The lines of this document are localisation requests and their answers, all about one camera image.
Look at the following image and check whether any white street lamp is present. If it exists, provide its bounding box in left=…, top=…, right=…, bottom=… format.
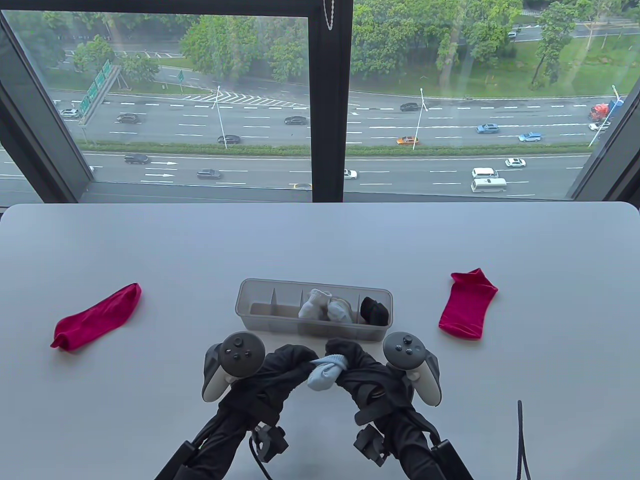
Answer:
left=211, top=86, right=229, bottom=150
left=588, top=85, right=626, bottom=148
left=412, top=88, right=429, bottom=151

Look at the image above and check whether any black window frame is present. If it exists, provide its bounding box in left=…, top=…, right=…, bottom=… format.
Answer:
left=0, top=0, right=640, bottom=203

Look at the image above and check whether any person's left hand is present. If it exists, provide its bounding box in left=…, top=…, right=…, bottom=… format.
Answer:
left=219, top=344, right=320, bottom=426

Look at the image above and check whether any person's right hand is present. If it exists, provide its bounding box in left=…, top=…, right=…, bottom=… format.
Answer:
left=325, top=338, right=417, bottom=427

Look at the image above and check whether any red sock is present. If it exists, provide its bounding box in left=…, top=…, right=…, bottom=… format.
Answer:
left=50, top=283, right=143, bottom=350
left=438, top=268, right=499, bottom=341

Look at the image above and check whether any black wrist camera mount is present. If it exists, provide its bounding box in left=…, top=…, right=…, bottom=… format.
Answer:
left=250, top=424, right=290, bottom=463
left=354, top=425, right=388, bottom=462

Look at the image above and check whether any grey hand controller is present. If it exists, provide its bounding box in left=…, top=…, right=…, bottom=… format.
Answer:
left=382, top=331, right=443, bottom=407
left=201, top=331, right=267, bottom=403

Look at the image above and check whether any white sock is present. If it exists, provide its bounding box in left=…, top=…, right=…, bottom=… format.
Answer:
left=298, top=288, right=333, bottom=321

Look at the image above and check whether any black sock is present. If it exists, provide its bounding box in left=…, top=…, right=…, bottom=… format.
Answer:
left=360, top=296, right=391, bottom=326

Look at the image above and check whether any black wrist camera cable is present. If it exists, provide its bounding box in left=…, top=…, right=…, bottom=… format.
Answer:
left=248, top=435, right=274, bottom=480

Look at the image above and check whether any grey divided storage box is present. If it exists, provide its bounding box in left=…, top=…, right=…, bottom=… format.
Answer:
left=235, top=278, right=394, bottom=344

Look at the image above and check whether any person's left forearm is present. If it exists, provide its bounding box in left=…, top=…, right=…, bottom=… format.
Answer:
left=155, top=400, right=286, bottom=480

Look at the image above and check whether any green road sign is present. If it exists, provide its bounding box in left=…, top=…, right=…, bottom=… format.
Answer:
left=79, top=59, right=123, bottom=126

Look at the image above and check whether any grey sock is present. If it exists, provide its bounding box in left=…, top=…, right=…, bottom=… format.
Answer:
left=327, top=297, right=354, bottom=324

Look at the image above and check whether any black labelled wrist box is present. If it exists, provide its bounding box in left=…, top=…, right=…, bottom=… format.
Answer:
left=155, top=440, right=197, bottom=480
left=432, top=440, right=473, bottom=480

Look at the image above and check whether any dark braided cable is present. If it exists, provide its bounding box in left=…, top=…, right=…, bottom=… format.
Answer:
left=516, top=400, right=532, bottom=480

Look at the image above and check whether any person's right forearm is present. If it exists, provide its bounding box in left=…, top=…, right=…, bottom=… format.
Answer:
left=360, top=407, right=473, bottom=480

